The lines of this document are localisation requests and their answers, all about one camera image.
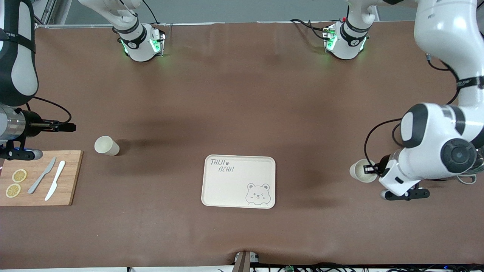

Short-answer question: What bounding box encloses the white plastic knife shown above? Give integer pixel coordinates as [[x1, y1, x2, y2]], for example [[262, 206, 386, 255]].
[[45, 161, 66, 201]]

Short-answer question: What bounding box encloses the metal table edge bracket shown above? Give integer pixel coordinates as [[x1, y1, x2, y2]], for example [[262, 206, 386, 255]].
[[234, 251, 260, 272]]

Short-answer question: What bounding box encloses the glass pot lid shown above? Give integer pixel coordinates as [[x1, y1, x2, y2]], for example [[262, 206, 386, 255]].
[[473, 147, 484, 175]]

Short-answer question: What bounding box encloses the grey plastic knife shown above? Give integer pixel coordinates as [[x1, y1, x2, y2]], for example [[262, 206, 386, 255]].
[[28, 157, 57, 195]]

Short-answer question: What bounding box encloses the white tray with bear print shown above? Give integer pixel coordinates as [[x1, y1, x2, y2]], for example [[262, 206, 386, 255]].
[[201, 155, 276, 209]]

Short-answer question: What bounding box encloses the white plastic cup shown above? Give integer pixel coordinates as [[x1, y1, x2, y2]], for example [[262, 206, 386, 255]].
[[349, 159, 379, 184], [94, 136, 120, 156]]

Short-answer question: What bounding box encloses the wooden cutting board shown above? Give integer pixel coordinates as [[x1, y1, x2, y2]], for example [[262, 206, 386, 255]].
[[0, 150, 83, 206]]

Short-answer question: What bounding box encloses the black arm base cable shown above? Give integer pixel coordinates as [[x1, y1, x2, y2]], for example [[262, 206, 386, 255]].
[[290, 19, 330, 40]]

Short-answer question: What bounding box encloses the grey electric cooking pot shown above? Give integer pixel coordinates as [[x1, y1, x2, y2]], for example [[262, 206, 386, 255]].
[[456, 149, 484, 185]]

